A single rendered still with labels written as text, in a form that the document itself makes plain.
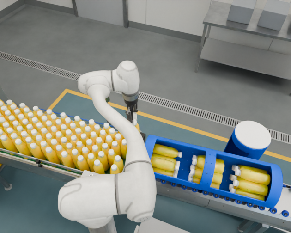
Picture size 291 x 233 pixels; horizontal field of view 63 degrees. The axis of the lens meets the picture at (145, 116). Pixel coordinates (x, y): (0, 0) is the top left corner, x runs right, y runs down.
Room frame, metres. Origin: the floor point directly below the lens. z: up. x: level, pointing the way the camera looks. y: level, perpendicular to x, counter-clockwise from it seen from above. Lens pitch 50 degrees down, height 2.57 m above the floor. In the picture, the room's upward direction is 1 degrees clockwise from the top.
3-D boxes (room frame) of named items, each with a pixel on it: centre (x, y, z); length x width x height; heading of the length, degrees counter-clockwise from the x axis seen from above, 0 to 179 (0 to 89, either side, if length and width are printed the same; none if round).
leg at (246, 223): (0.71, -0.98, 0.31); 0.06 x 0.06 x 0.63; 75
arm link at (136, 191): (0.33, 0.02, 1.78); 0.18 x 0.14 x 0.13; 8
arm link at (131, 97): (0.89, 0.08, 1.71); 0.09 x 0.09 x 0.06
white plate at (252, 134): (1.14, -0.86, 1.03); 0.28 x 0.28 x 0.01
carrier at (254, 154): (1.14, -0.86, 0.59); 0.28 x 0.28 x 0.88
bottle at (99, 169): (0.82, 0.33, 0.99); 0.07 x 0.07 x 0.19
